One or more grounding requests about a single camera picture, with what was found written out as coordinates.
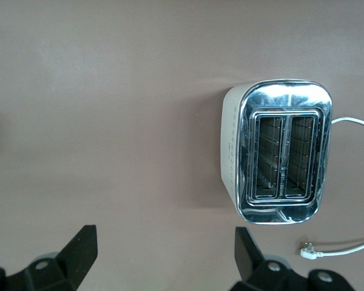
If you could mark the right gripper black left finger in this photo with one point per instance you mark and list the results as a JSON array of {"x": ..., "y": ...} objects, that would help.
[{"x": 76, "y": 260}]

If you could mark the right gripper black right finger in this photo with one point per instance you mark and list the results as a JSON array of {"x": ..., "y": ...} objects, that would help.
[{"x": 248, "y": 263}]

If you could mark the brown table cover sheet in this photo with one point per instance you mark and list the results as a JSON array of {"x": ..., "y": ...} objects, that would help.
[{"x": 109, "y": 121}]

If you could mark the cream toaster with chrome top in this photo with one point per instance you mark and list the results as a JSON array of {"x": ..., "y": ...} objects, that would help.
[{"x": 261, "y": 100}]

